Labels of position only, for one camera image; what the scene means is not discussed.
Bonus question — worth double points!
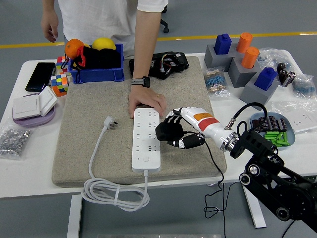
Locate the black opened electronic device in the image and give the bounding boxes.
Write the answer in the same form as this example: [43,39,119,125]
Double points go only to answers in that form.
[128,51,190,80]

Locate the grey-brown mat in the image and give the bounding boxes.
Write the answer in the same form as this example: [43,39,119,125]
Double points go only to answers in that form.
[51,56,227,188]

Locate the black drawstring pouch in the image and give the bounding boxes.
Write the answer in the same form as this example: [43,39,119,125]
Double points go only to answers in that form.
[60,45,122,84]

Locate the clear bag of small parts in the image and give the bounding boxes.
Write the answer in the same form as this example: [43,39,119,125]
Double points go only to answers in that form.
[256,47,292,72]

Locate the white wall switch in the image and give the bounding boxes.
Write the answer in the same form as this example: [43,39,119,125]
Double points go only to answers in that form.
[39,85,58,117]
[12,94,42,120]

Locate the black plug adapter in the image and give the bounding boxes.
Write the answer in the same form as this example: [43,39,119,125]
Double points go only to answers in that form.
[155,121,185,142]

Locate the bag of blue resistors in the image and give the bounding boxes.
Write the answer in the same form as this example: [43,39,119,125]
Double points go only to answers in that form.
[291,73,317,100]

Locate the black plug cord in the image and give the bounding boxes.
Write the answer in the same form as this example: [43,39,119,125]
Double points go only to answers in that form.
[203,139,239,238]

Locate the black wrist watch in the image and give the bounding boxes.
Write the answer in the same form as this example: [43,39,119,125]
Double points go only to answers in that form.
[130,76,151,88]

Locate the person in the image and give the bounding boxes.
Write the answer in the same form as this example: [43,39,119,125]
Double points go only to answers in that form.
[57,0,169,59]

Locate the purple plate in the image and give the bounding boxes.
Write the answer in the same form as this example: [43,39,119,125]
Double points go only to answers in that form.
[12,93,56,128]

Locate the grey block holder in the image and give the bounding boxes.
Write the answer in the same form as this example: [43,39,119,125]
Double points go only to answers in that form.
[204,43,240,69]
[227,56,261,88]
[239,74,280,112]

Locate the person's right hand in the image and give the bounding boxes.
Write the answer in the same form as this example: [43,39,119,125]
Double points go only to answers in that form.
[41,11,59,43]

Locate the orange cylinder peg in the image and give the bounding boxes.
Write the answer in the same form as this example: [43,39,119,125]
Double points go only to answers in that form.
[236,32,254,54]
[241,47,260,69]

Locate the blue-grey plate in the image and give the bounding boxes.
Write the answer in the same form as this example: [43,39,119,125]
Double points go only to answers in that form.
[249,112,296,151]

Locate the large colourful puzzle cube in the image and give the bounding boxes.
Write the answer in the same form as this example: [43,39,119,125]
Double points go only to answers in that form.
[51,73,69,97]

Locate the green cylindrical cells pile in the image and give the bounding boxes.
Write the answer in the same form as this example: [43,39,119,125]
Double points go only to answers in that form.
[264,131,289,148]

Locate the blue plastic bin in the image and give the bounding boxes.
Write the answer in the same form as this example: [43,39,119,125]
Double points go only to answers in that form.
[67,43,125,84]

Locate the blue square peg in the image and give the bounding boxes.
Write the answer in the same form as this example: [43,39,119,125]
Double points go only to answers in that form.
[254,67,278,92]
[213,33,233,56]

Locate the thin black floor cable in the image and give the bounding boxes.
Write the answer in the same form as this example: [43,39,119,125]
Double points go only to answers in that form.
[281,219,297,238]

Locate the white wall socket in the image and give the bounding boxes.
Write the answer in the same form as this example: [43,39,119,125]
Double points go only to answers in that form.
[288,113,317,134]

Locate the white table leg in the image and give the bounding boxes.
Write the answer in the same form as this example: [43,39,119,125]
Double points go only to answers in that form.
[66,194,83,238]
[242,185,267,229]

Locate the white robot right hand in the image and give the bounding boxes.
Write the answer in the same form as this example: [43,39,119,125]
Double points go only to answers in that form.
[162,106,233,150]

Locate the bag of striped resistors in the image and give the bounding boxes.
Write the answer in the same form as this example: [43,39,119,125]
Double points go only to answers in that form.
[203,67,232,98]

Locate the black smartphone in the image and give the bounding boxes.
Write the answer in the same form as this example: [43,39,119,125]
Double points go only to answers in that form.
[25,61,56,92]

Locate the white power strip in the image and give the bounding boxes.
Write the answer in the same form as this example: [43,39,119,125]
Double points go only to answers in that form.
[131,107,161,174]

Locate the clear plastic bag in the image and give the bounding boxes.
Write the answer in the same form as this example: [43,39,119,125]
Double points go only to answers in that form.
[271,99,317,134]

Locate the bag of metal nuts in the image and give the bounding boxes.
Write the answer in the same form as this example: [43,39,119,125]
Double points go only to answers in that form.
[0,123,33,161]

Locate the white power strip cable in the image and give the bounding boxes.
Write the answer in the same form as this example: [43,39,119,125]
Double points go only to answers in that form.
[81,115,151,212]

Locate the yellow lemon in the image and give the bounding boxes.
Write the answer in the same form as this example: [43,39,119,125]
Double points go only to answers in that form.
[92,37,117,52]

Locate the orange fruit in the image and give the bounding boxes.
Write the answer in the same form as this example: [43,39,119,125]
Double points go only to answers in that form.
[64,38,86,60]

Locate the small colourful puzzle cube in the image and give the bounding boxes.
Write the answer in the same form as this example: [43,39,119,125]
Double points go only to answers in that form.
[55,56,72,75]

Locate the person's left hand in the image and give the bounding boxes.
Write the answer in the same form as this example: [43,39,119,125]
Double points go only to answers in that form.
[128,85,167,119]

